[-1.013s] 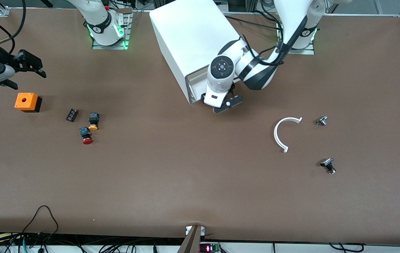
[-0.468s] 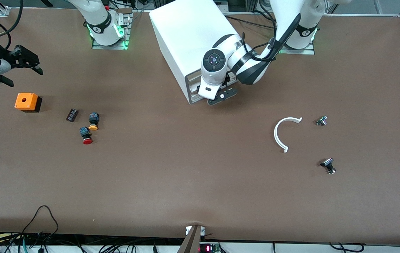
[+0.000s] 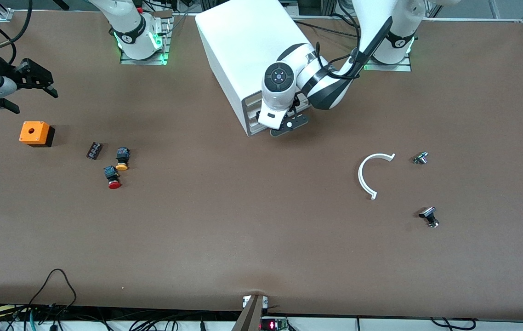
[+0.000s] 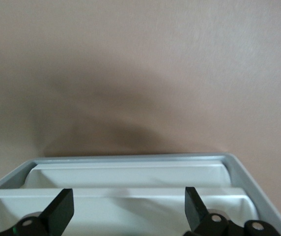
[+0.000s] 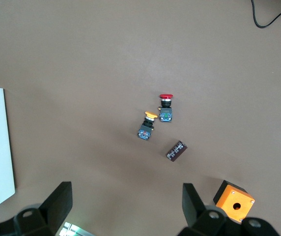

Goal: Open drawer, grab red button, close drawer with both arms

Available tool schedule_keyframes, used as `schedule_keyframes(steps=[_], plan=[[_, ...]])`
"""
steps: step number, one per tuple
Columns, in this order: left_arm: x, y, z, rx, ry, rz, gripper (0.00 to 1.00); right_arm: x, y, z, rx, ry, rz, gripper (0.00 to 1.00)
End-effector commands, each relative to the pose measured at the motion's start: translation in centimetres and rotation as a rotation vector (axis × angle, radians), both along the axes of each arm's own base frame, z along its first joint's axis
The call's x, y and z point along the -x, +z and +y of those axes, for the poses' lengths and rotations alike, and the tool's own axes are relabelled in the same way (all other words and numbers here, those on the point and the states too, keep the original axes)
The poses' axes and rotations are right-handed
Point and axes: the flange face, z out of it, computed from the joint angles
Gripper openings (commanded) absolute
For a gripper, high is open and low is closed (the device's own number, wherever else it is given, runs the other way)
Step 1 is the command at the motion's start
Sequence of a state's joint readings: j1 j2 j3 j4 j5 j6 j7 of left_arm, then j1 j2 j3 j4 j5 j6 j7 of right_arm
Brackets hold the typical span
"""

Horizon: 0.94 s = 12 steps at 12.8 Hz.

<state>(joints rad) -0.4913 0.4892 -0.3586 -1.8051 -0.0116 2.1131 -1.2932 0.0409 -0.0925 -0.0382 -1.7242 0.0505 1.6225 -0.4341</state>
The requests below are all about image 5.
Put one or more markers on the yellow mushroom push button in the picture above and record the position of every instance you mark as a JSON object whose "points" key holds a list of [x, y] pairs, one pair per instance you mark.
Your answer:
{"points": [[147, 126]]}

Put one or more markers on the small black terminal block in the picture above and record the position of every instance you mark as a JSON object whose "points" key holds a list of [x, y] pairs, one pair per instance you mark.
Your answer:
{"points": [[177, 151]]}

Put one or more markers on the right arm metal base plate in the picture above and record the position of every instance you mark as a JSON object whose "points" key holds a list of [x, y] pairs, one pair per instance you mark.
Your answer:
{"points": [[74, 229]]}

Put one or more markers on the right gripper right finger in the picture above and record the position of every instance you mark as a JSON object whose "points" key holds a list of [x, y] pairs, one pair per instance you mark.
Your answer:
{"points": [[192, 201]]}

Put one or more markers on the orange button enclosure box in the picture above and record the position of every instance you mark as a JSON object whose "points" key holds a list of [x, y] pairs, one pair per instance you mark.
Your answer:
{"points": [[233, 201]]}

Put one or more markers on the red mushroom push button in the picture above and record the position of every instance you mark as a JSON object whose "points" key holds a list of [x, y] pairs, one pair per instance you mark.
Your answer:
{"points": [[166, 108]]}

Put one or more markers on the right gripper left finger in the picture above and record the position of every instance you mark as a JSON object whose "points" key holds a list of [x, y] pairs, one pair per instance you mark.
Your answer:
{"points": [[59, 204]]}

